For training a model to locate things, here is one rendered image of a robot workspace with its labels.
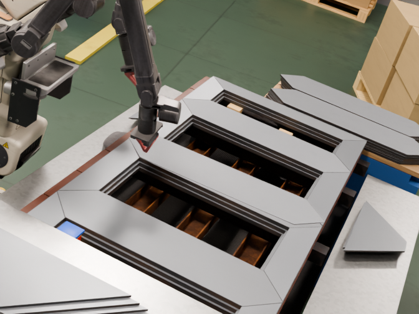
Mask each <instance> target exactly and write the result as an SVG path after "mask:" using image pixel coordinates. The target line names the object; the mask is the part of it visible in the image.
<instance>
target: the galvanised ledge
mask: <svg viewBox="0 0 419 314"><path fill-rule="evenodd" d="M158 94H159V95H163V96H166V97H170V99H173V100H174V99H175V98H176V97H177V96H179V95H181V94H182V92H179V91H177V90H175V89H173V88H170V87H168V86H166V85H164V86H163V87H162V88H161V89H160V91H159V93H158ZM138 110H139V102H138V103H137V104H136V105H134V106H133V107H131V108H129V109H128V110H127V111H125V112H123V113H122V114H121V115H119V116H118V117H116V118H114V119H113V120H112V121H110V122H108V123H107V124H106V125H104V126H103V127H101V128H99V129H98V130H96V131H95V132H93V133H92V134H90V135H89V136H87V137H86V138H84V139H83V140H81V141H80V142H78V143H77V144H75V145H74V146H72V147H71V148H69V149H68V150H66V151H65V152H63V153H62V154H60V155H59V156H57V157H56V158H54V159H53V160H51V161H49V162H48V163H46V164H45V165H44V166H42V167H40V168H39V169H37V170H36V171H34V172H33V173H31V174H30V175H28V176H27V177H25V178H24V179H22V180H21V181H19V182H18V183H16V184H15V185H13V186H12V187H10V188H9V189H7V190H6V191H4V192H3V193H1V194H0V200H1V201H3V202H5V203H7V204H9V205H11V206H13V207H15V208H17V209H19V210H21V209H22V208H23V207H25V206H26V205H28V204H29V203H30V202H32V201H33V200H35V199H36V198H37V197H39V196H40V195H41V194H44V192H46V191H47V190H48V189H50V188H51V187H53V186H54V185H55V184H57V183H58V182H59V181H61V180H62V179H64V178H65V177H66V176H68V175H69V174H70V173H72V172H73V171H75V170H76V169H77V168H79V167H81V166H82V165H83V164H85V163H86V162H88V160H90V159H92V158H93V157H94V156H96V155H97V154H99V153H100V152H101V151H103V150H104V149H105V147H104V145H103V142H104V140H105V139H106V138H107V137H108V136H109V135H110V134H112V133H113V132H115V131H121V132H129V131H130V130H132V129H133V128H135V127H136V126H137V125H138V120H132V119H130V118H129V117H131V116H132V115H134V114H135V113H136V112H138Z"/></svg>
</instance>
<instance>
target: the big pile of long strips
mask: <svg viewBox="0 0 419 314"><path fill-rule="evenodd" d="M280 76H281V84H280V85H281V88H282V89H281V88H271V89H270V90H269V91H268V94H267V95H266V97H265V98H268V99H270V100H272V101H274V102H277V103H280V104H281V105H284V106H286V107H289V108H291V109H293V110H296V111H298V112H301V113H303V114H305V115H307V116H310V117H312V118H315V119H317V120H319V121H322V122H324V123H326V124H328V125H331V126H334V127H336V128H338V129H340V130H343V131H346V132H347V133H350V134H352V135H355V136H358V137H359V138H362V139H364V140H367V142H366V145H365V147H364V150H366V151H369V152H371V153H373V154H375V155H378V156H380V157H383V158H385V159H387V160H389V161H392V162H394V163H396V164H410V165H419V125H418V124H417V123H416V122H415V121H412V120H409V119H407V118H404V117H402V116H400V115H397V114H395V113H392V112H390V111H388V110H385V109H382V108H380V107H378V106H375V105H372V104H371V103H368V102H365V101H363V100H361V99H359V98H356V97H353V96H351V95H349V94H346V93H344V92H341V91H339V90H336V89H334V88H332V87H329V86H327V85H324V84H322V83H319V82H317V81H315V80H312V79H310V78H307V77H305V76H298V75H284V74H281V75H280Z"/></svg>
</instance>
